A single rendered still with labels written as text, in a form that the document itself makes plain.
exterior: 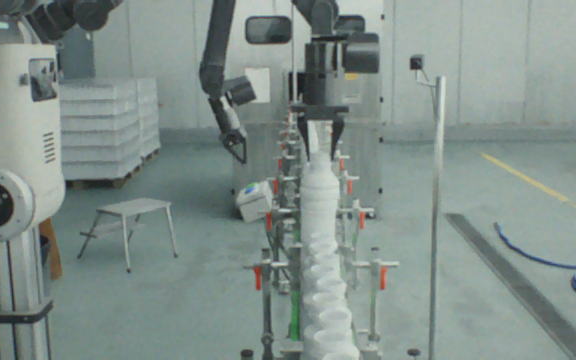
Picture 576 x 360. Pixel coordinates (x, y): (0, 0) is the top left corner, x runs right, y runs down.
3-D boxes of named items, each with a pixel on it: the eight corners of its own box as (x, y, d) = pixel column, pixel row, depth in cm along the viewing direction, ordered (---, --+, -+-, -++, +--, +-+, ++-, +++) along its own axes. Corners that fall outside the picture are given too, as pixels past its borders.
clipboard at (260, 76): (271, 103, 587) (270, 65, 581) (244, 103, 588) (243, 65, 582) (271, 102, 591) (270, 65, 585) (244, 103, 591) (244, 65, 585)
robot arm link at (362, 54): (310, 3, 118) (311, 0, 109) (376, 3, 118) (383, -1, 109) (310, 72, 120) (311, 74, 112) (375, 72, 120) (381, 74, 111)
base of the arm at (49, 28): (16, 5, 154) (46, 51, 156) (45, -14, 153) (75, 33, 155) (32, 8, 163) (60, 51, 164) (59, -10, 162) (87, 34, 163)
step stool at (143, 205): (126, 243, 538) (123, 193, 530) (179, 257, 501) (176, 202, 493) (75, 258, 502) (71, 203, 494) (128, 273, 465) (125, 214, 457)
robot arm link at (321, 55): (304, 37, 117) (304, 36, 112) (343, 37, 117) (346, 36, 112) (304, 77, 118) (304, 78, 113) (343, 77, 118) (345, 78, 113)
